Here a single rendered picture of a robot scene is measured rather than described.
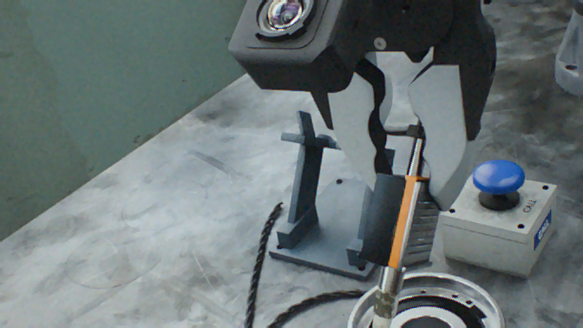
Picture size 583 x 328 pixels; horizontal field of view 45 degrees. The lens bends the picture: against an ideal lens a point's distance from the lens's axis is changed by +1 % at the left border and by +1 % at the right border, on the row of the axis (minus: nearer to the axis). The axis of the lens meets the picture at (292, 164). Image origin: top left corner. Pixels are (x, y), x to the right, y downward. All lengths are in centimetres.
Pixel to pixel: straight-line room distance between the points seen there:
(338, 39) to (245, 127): 61
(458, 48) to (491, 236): 27
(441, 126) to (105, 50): 201
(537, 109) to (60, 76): 164
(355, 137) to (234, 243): 32
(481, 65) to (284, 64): 10
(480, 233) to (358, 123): 23
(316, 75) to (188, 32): 230
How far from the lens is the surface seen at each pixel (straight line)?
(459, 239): 58
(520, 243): 56
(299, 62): 25
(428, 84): 34
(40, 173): 222
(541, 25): 104
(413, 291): 53
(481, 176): 57
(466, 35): 32
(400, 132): 41
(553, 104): 83
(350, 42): 26
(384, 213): 36
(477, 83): 33
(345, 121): 36
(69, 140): 226
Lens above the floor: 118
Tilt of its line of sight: 30 degrees down
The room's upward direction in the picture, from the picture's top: 12 degrees counter-clockwise
